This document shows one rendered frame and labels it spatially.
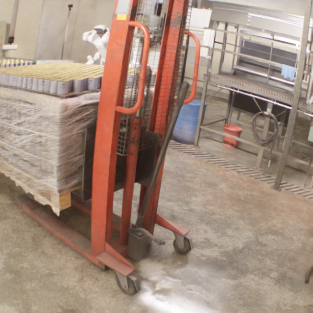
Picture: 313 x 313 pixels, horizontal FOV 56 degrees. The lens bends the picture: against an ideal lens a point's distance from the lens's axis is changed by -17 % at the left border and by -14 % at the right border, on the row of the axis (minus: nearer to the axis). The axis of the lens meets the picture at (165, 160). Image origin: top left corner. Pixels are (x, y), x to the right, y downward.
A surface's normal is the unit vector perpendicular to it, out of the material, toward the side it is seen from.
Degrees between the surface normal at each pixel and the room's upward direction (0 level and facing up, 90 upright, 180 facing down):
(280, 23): 90
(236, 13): 90
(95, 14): 90
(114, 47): 90
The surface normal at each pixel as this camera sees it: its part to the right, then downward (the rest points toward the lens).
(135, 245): -0.55, 0.22
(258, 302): 0.15, -0.93
